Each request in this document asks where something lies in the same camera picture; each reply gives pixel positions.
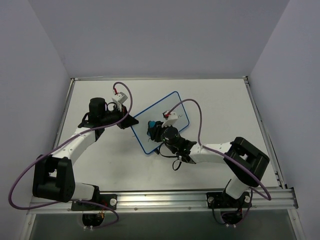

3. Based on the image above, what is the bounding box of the blue bone-shaped eraser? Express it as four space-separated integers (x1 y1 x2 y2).
147 121 157 137

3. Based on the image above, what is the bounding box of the blue framed whiteboard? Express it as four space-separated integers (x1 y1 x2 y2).
131 91 190 155

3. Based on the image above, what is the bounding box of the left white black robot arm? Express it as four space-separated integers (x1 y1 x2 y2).
32 93 138 210

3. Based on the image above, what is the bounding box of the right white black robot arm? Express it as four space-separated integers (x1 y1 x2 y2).
147 121 270 207

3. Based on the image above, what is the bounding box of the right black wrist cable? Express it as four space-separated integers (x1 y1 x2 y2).
158 147 191 172

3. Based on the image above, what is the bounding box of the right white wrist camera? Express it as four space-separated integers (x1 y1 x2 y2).
161 111 179 128

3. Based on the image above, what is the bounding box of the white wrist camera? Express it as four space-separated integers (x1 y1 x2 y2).
161 111 179 128
111 92 128 112

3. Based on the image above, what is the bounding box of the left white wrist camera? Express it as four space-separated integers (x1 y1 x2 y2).
111 92 128 112

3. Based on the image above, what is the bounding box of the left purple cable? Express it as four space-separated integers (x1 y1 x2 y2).
8 81 133 229

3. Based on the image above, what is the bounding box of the purple cable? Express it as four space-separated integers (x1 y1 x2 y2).
8 81 133 229
166 99 273 227

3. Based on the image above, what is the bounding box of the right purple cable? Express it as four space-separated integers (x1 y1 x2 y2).
166 99 273 227

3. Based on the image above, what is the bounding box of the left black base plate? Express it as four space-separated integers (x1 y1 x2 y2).
71 193 118 211

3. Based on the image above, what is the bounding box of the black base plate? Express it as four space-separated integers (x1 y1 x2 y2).
206 191 250 209
71 193 118 211

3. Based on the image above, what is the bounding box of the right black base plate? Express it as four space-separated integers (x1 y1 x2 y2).
206 191 250 209

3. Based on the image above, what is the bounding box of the aluminium front rail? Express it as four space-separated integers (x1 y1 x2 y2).
27 187 300 216

